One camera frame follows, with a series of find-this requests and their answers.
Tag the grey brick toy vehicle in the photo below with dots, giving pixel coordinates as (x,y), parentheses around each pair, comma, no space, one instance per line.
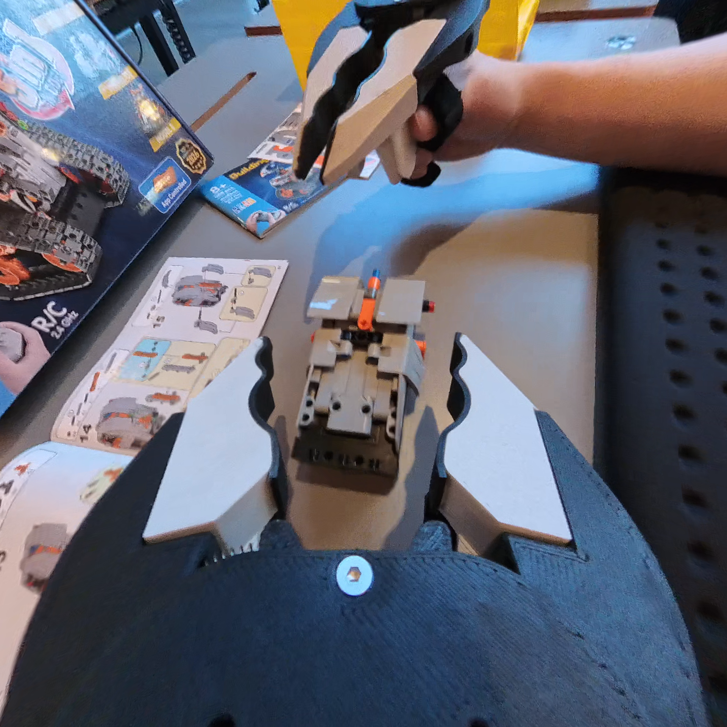
(358,386)

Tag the blue toy set box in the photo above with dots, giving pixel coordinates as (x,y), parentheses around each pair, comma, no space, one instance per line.
(68,170)

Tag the person's right hand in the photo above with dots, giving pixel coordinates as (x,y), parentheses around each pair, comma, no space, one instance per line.
(488,113)

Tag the blue cover instruction booklet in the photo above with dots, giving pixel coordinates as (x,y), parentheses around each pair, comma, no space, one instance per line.
(255,199)

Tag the person's right forearm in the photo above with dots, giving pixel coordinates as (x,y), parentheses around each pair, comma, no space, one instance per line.
(625,102)

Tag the black metal table frame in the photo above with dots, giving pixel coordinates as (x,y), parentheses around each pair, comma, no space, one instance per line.
(162,34)

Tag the white printed leaflet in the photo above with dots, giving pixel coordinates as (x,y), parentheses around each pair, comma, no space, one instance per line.
(278,142)

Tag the grey desk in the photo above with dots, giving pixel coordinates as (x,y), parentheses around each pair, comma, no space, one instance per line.
(511,272)

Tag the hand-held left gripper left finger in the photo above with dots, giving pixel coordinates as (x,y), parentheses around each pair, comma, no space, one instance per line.
(210,454)

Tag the dark studded mat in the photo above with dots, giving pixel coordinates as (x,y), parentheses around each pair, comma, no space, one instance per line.
(664,369)

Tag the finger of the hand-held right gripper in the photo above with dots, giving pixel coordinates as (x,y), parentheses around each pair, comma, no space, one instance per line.
(380,108)
(329,79)

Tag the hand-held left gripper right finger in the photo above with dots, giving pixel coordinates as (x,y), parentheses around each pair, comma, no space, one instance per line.
(500,454)

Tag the yellow plastic bin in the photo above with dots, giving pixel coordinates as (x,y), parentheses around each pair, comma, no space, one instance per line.
(301,34)

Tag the open instruction booklet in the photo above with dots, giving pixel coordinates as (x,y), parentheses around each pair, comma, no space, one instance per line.
(182,341)

